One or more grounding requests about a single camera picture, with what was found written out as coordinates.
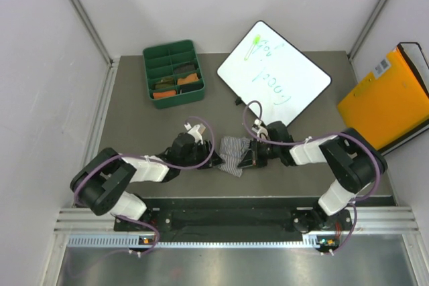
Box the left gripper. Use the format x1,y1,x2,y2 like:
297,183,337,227
180,139,224,169

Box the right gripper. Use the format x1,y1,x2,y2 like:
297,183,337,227
239,138,281,169

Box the grey striped underwear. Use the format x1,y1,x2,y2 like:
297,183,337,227
217,136,251,177

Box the green compartment tray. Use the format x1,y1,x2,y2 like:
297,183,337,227
142,40,205,109

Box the black dotted underwear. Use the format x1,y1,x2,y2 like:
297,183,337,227
173,62,197,74

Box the olive green underwear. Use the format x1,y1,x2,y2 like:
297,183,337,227
153,76,176,90

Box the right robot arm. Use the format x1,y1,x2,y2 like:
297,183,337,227
238,119,387,230

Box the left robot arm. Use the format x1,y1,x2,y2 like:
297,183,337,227
70,133,223,230

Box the black rolled cloth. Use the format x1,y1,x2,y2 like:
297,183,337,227
180,82,204,94

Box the orange rolled cloth back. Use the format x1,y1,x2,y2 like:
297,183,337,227
177,73,199,86

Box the orange rolled cloth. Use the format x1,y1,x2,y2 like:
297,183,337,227
152,90,177,100
177,73,199,86

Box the orange rolled cloth front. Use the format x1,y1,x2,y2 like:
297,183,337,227
152,90,177,100

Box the white whiteboard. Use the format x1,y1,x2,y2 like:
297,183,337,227
217,21,332,126

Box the green marker pen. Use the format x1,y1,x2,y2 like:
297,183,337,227
244,35,261,61

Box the orange clipboard folder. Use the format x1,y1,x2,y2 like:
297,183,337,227
337,42,429,155

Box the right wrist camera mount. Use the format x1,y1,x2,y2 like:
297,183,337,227
251,119,269,140

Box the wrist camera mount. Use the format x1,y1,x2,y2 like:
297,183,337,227
184,123,206,143
251,119,269,140

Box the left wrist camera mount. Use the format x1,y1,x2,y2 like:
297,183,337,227
184,123,206,143

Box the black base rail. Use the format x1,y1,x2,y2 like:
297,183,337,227
113,195,396,243

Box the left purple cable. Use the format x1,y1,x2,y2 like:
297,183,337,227
73,116,216,257

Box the purple cable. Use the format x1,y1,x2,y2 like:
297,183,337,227
73,116,216,257
242,100,385,257

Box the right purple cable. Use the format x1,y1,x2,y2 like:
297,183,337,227
242,100,385,257

